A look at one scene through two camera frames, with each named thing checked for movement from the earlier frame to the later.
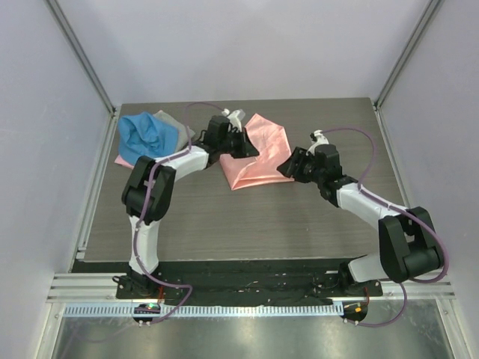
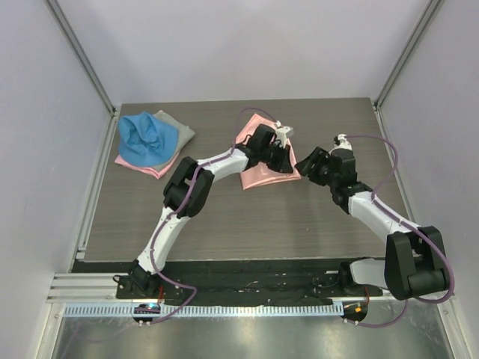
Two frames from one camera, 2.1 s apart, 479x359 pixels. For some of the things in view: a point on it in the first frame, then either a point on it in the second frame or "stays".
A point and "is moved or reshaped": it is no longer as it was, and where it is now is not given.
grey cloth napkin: (182, 130) stays
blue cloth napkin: (146, 135) stays
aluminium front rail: (102, 286) stays
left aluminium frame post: (78, 53) stays
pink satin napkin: (271, 141) is moved or reshaped
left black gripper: (247, 149) to (287, 167)
